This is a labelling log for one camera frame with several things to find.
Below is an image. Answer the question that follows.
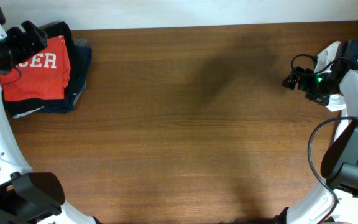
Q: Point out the orange red printed t-shirt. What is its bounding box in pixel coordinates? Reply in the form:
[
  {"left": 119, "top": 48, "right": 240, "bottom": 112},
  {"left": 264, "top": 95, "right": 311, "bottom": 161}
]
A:
[{"left": 0, "top": 35, "right": 71, "bottom": 102}]

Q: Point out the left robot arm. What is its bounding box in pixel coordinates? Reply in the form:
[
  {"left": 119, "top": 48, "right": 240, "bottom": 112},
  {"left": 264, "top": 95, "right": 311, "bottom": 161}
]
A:
[{"left": 0, "top": 8, "right": 99, "bottom": 223}]

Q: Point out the black folded garment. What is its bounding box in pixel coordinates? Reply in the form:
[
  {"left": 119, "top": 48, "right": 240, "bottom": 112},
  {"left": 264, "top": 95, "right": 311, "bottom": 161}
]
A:
[{"left": 0, "top": 22, "right": 83, "bottom": 118}]

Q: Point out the navy blue folded garment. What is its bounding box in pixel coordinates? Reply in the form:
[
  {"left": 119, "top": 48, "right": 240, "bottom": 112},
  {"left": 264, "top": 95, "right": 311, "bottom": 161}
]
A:
[{"left": 37, "top": 46, "right": 92, "bottom": 114}]

